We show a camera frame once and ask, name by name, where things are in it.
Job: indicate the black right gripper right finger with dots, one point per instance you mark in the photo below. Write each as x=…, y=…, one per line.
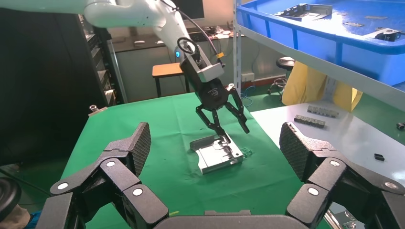
x=326, y=175

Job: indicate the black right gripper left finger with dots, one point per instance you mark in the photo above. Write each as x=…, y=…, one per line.
x=120, y=173

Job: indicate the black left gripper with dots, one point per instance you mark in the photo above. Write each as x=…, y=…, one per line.
x=213, y=94

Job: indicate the silver sheet metal bracket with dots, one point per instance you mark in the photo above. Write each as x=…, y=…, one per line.
x=215, y=155

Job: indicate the silver table clamp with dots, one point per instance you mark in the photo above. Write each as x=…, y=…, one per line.
x=96, y=109
x=231, y=85

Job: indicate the green table cloth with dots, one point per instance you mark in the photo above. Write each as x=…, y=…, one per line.
x=126, y=139

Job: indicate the white metal shelf rack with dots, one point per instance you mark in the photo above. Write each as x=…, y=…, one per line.
x=348, y=139

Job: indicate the shiny metal part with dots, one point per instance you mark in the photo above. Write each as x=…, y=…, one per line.
x=341, y=219

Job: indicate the dark ridged metal strip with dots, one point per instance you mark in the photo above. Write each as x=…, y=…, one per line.
x=322, y=111
x=310, y=121

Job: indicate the small black clip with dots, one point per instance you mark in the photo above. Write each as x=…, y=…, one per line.
x=379, y=157

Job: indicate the wooden top stool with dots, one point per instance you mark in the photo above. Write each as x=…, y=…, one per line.
x=166, y=70

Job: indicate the black round stool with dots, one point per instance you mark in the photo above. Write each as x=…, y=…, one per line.
x=284, y=62

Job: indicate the yellow garment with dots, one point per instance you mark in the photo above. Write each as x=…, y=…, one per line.
x=303, y=85

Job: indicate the small black round part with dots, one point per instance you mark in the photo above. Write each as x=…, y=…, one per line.
x=401, y=125

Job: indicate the black round wheel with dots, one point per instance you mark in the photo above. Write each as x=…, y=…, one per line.
x=9, y=196

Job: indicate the blue plastic bin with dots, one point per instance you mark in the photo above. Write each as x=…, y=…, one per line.
x=316, y=44

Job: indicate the white wall socket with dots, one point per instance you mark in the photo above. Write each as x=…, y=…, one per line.
x=247, y=77

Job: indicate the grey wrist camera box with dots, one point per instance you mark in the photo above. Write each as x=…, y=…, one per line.
x=210, y=72

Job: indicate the grey flat metal bracket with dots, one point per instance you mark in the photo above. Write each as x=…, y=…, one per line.
x=300, y=11

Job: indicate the small grey metal bracket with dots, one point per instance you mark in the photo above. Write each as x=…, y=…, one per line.
x=387, y=34

